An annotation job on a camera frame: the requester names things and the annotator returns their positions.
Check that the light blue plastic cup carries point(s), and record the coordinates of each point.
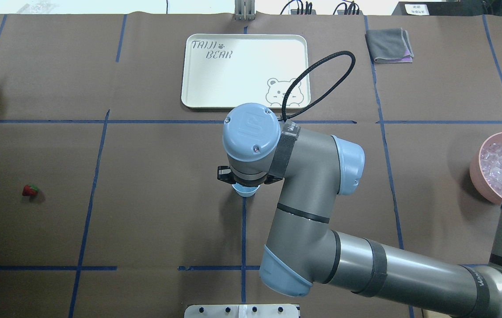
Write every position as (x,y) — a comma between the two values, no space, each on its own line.
(245,191)

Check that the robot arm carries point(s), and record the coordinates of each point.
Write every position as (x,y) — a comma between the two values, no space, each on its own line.
(381,211)

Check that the aluminium frame post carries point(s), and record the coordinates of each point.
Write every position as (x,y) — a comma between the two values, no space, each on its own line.
(244,10)

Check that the cream bear tray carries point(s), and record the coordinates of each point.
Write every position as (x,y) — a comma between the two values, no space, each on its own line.
(227,70)

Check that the pink bowl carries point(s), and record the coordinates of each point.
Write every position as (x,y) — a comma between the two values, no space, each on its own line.
(485,168)

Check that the grey folded cloth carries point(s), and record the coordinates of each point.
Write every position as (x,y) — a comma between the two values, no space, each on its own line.
(390,45)

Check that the red strawberry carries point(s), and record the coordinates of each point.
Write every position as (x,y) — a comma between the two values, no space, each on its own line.
(30,190)

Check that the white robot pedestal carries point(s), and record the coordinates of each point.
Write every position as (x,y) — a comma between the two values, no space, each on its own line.
(284,310)

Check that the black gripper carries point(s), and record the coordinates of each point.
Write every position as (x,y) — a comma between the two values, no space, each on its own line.
(223,174)

